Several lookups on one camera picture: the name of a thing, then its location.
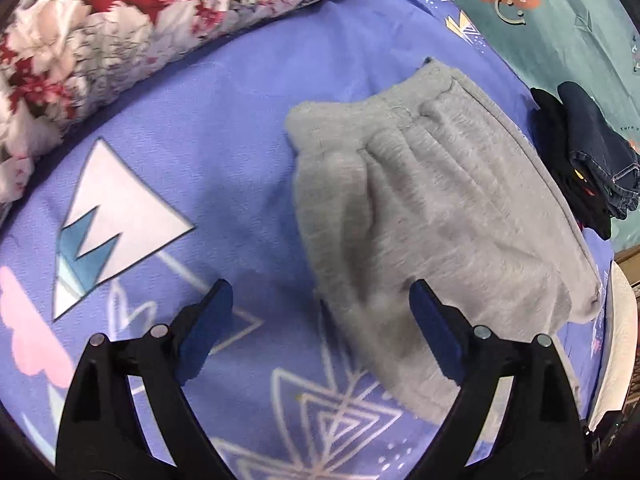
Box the grey sweatpants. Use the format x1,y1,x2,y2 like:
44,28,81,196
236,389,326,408
286,61,602,422

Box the white pillow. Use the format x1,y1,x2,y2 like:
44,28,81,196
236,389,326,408
588,262,638,430

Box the purple patterned bed sheet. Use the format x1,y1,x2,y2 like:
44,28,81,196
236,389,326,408
0,0,618,480

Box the folded dark blue jeans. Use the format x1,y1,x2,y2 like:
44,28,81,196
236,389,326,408
558,81,639,220

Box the folded black garment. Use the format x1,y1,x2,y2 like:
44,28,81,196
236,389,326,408
529,88,611,240

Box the floral red white quilt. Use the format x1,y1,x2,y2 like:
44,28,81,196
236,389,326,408
1,0,319,204

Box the teal patterned duvet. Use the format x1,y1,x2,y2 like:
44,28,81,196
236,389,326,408
428,0,640,254

